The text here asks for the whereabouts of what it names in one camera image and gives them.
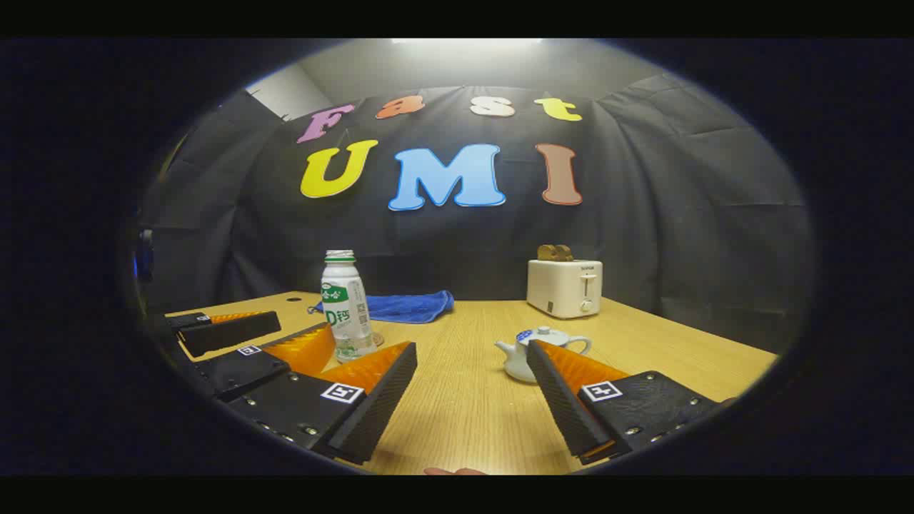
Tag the white toaster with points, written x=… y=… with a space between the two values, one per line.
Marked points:
x=560 y=289

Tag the round brown coaster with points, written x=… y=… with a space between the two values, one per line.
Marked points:
x=377 y=340

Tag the blue towel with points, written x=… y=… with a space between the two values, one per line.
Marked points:
x=414 y=305

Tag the white blue-patterned teacup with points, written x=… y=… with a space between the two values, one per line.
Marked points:
x=515 y=364

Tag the white green-label water bottle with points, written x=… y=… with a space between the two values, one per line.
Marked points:
x=343 y=300

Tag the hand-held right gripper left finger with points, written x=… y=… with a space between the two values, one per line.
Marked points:
x=385 y=400

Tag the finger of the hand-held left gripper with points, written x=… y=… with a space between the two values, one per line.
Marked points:
x=228 y=332
x=243 y=371

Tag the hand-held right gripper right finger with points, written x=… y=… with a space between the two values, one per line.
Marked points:
x=560 y=407

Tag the brown toast slice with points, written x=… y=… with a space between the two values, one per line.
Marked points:
x=545 y=253
x=564 y=253

